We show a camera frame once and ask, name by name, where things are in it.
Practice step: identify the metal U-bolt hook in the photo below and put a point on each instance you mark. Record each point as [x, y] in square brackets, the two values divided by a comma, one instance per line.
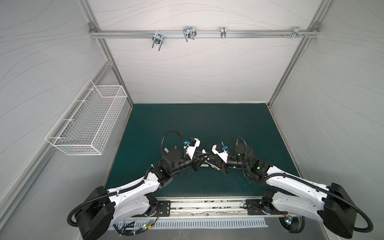
[189, 33]

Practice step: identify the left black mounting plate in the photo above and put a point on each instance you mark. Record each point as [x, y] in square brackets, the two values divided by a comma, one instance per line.
[160, 208]

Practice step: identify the metal hook bracket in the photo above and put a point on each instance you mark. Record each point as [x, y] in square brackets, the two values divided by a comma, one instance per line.
[295, 34]

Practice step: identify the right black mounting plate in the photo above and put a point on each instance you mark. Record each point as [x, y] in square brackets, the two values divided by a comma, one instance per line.
[258, 207]

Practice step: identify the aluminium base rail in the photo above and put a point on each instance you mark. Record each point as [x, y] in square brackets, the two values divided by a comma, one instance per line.
[193, 207]

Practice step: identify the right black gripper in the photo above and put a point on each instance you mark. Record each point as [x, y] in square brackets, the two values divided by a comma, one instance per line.
[222, 163]

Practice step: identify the small metal bracket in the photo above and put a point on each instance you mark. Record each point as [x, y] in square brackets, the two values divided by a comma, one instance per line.
[223, 32]

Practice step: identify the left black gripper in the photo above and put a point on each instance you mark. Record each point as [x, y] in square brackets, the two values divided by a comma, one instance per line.
[195, 160]

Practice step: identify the metal U-bolt clamp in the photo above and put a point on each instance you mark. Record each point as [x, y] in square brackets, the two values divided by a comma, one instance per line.
[158, 39]

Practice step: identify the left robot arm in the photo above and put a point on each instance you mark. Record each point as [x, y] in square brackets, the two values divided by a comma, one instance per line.
[104, 208]

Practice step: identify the white slotted cable duct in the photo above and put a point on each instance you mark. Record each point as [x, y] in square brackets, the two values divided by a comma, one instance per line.
[213, 223]

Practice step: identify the aluminium crossbar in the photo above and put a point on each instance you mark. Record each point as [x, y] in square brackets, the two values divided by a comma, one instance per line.
[201, 34]

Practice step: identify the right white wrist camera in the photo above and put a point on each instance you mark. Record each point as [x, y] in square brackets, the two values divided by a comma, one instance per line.
[220, 152]

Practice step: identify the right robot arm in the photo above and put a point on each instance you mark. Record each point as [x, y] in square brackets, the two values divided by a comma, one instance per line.
[327, 204]

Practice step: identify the white wire basket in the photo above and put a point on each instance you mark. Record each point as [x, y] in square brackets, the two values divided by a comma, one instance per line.
[86, 125]

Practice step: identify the black mounting plate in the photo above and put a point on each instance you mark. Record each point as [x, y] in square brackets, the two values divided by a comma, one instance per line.
[258, 207]
[160, 208]

